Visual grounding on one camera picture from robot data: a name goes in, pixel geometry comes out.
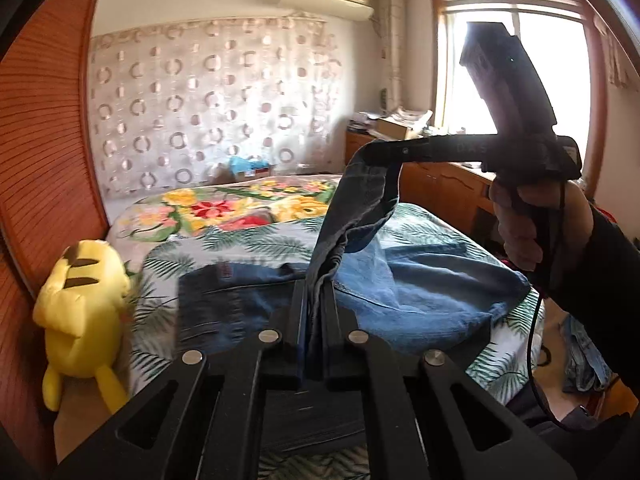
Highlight blue item behind bed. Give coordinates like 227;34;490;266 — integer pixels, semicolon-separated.
228;156;272;182

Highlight palm leaf print bedsheet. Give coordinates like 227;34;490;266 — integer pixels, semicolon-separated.
118;203;544;479

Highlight yellow Pikachu plush toy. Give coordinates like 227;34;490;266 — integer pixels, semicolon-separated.
32;240;130;414

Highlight cardboard box on cabinet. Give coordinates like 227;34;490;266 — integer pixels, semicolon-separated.
374;107;433;141

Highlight black cable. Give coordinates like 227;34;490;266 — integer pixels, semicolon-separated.
524;179;591;430

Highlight sheer circle pattern curtain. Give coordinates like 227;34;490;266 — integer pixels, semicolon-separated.
87;15;344;197

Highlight floral pink blanket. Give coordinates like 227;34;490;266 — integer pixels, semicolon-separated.
106;174;341;252

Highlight blue denim jeans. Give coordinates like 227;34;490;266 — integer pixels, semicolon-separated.
176;147;533;451

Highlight window with bright light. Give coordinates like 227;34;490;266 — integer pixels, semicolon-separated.
433;0;608;190

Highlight clothes pile on floor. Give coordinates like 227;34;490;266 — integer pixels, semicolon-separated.
562;314;614;393

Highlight long wooden side cabinet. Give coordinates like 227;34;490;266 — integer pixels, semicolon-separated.
342;129;501;241

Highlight person's right hand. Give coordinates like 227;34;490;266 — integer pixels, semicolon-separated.
488;176;596;273

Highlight person's right forearm black sleeve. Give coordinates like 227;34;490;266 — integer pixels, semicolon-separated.
548;197;639;396

